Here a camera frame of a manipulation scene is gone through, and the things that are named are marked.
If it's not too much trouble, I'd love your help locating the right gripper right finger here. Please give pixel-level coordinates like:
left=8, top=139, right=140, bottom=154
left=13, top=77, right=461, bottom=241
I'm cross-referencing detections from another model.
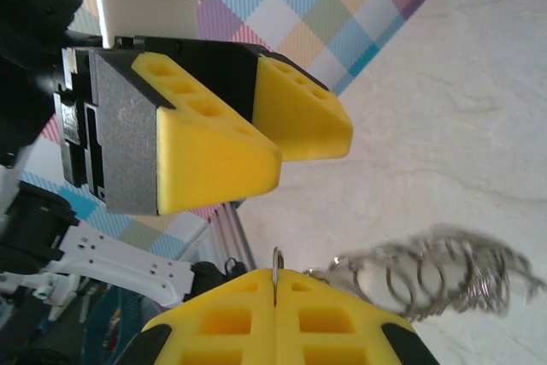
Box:
left=277, top=269, right=441, bottom=365

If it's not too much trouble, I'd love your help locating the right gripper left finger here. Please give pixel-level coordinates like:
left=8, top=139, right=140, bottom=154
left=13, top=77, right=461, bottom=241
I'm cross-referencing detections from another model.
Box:
left=115, top=268, right=278, bottom=365

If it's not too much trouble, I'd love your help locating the silver keyring with small rings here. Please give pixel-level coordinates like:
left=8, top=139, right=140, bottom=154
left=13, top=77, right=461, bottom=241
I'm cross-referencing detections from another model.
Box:
left=272, top=222, right=547, bottom=328

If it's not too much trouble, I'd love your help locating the blue plastic crate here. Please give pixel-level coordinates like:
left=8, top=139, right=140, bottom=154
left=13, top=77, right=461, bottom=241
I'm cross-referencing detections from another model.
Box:
left=83, top=286, right=150, bottom=365

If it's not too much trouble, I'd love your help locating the aluminium side rail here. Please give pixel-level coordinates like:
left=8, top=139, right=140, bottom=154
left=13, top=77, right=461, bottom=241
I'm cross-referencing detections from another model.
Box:
left=208, top=201, right=259, bottom=274

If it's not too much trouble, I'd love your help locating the left white camera bracket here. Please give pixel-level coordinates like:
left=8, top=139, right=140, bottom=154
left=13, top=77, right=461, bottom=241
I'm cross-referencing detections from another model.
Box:
left=92, top=0, right=200, bottom=49

